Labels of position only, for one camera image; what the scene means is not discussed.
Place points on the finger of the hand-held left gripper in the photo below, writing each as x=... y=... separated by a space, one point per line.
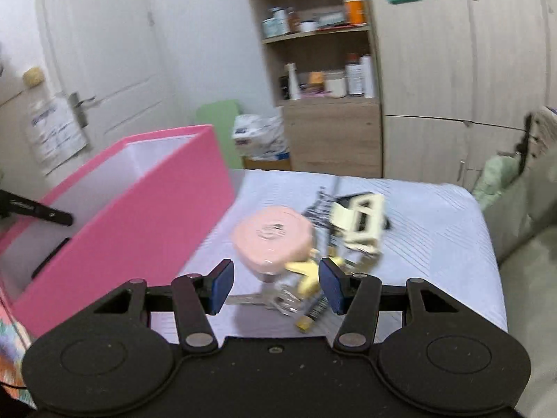
x=58 y=217

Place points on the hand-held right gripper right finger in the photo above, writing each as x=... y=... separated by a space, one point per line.
x=331 y=285

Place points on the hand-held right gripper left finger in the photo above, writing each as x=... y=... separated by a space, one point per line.
x=222 y=287

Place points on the yellow star key cover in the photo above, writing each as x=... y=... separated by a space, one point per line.
x=302 y=274

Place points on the black yellow battery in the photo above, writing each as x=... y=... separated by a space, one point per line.
x=311 y=317

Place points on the silver key bunch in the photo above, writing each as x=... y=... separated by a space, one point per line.
x=270 y=300

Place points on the cream plastic clip holder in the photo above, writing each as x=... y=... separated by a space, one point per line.
x=348 y=222

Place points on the pink rounded case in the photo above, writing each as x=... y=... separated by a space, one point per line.
x=270 y=235

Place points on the pink cardboard box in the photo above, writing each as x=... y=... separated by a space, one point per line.
x=152 y=226

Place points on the white tote bag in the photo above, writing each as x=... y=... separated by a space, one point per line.
x=54 y=135

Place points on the brown cardboard box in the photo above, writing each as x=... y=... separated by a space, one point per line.
x=265 y=163

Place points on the colorful printed blanket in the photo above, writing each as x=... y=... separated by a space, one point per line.
x=11 y=348

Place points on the wooden bookshelf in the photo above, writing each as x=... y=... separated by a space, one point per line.
x=330 y=139

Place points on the white tissue pack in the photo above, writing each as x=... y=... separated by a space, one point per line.
x=259 y=135

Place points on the green folding table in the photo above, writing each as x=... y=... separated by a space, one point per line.
x=217 y=117

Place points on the white door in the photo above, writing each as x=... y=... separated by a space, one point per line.
x=108 y=52

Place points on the pink tray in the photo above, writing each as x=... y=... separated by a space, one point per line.
x=312 y=91

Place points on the light green cloth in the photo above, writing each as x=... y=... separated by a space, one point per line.
x=496 y=180

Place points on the white jar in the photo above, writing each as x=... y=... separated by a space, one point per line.
x=335 y=85

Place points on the black bottle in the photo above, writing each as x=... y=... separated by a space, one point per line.
x=283 y=89

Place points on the white tube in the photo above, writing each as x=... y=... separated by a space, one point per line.
x=293 y=82

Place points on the orange box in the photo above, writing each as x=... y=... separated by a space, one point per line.
x=316 y=78

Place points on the spray can red cap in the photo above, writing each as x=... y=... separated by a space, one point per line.
x=354 y=76

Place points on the tall white bottle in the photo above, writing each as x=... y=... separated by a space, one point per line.
x=368 y=76

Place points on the wooden wardrobe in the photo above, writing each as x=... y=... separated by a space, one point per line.
x=457 y=74

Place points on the black cream patterned bag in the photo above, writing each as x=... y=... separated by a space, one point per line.
x=539 y=135

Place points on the blue white box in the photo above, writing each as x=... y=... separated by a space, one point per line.
x=270 y=29

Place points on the grey pouch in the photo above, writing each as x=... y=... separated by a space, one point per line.
x=330 y=18

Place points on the brown bottle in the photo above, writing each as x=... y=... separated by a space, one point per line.
x=293 y=19

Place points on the orange cup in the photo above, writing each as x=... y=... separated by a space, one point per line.
x=353 y=11

